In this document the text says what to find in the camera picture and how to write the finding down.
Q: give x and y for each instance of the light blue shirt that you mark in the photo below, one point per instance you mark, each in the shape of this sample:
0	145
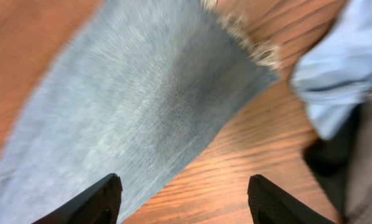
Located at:
336	75

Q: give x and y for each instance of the light blue denim jeans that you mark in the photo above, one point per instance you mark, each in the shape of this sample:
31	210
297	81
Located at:
141	91

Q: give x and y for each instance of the grey garment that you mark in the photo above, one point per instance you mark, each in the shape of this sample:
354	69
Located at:
359	186

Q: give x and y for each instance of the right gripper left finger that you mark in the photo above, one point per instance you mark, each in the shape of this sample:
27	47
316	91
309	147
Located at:
98	204

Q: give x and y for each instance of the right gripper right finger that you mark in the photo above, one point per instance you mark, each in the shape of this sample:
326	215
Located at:
269	204

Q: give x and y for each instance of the black garment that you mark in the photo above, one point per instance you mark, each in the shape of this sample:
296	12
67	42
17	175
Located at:
329	160

